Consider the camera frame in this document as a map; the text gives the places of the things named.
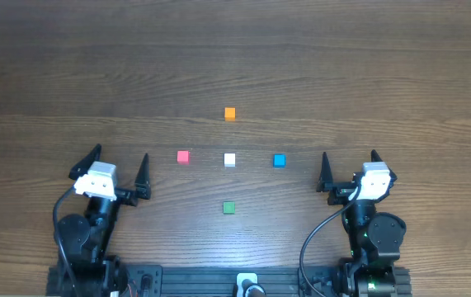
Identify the mounting rail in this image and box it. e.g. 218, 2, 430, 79
47, 263, 412, 297

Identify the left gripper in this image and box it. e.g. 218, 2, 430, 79
68, 144, 153, 207

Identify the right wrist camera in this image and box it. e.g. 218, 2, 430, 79
358, 162, 392, 202

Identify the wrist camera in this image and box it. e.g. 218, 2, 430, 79
73, 161, 118, 202
358, 162, 392, 202

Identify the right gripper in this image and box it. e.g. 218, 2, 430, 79
316, 148, 398, 206

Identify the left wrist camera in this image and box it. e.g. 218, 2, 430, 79
73, 161, 118, 202

